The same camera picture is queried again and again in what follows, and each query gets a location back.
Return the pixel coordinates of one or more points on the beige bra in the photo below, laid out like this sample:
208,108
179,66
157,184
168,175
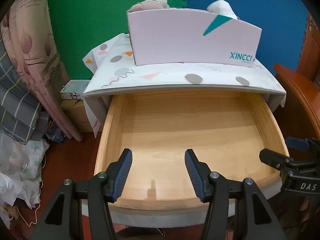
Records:
149,5

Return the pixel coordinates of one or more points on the pink XINCCI shoe box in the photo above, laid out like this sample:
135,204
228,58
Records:
191,36

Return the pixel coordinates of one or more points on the pink leaf curtain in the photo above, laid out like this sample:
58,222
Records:
29,41

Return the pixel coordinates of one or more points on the brown cardboard box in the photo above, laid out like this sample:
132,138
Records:
75,111

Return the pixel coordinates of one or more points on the grey plaid cloth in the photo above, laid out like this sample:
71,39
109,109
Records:
22,116

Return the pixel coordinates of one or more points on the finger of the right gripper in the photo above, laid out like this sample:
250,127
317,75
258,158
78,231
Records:
311,145
273,159

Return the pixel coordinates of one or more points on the white floral bedsheet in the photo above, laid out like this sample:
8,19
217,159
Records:
21,166

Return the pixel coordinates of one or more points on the white patterned nightstand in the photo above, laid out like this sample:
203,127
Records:
115,72

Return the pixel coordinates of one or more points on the wooden drawer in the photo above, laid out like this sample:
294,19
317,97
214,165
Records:
226,130

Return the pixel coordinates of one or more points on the white sock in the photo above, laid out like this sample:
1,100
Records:
221,7

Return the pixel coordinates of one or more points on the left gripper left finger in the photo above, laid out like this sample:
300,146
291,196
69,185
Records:
117,173

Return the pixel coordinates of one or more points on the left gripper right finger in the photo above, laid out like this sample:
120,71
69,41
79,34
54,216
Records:
198,173

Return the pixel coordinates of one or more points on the small teal white box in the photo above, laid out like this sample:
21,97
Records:
74,90

